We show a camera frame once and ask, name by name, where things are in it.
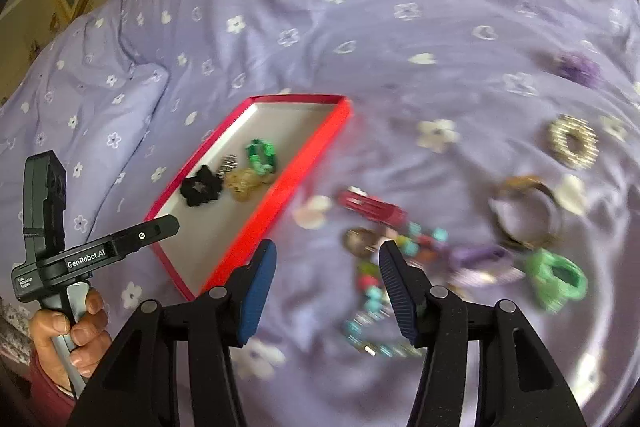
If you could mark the translucent yellow hair clip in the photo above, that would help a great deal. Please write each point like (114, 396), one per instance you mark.
(245, 184)

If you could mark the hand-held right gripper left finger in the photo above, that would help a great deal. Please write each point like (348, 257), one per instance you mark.
(257, 292)

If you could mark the pearl bead scrunchie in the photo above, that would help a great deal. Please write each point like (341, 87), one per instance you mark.
(560, 142)

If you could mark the purple flower print blanket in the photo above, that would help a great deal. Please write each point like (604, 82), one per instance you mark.
(350, 7)

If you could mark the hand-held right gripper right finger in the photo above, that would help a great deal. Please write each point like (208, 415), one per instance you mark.
(397, 292)

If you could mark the small silver hair accessory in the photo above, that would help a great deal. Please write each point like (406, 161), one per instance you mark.
(227, 164)

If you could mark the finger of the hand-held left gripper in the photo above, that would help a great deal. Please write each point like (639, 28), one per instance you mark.
(145, 232)

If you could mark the green braided scrunchie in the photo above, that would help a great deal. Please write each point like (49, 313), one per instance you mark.
(267, 154)

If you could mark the red hair clip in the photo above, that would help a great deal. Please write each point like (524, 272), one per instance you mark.
(370, 207)

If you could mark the grey patterned cloth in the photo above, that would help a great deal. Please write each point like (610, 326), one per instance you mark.
(12, 327)

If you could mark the person's left forearm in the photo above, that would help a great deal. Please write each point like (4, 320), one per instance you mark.
(47, 394)

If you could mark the gold brown hair clip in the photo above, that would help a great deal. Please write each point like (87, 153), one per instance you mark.
(357, 241)

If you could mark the purple scrunchie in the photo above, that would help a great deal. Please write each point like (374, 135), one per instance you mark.
(575, 67)

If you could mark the person's left hand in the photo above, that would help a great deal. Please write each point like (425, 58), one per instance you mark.
(92, 342)

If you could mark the black scrunchie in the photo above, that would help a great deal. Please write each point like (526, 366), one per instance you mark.
(192, 193)

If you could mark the red cardboard box tray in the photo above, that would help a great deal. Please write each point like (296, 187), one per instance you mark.
(270, 132)

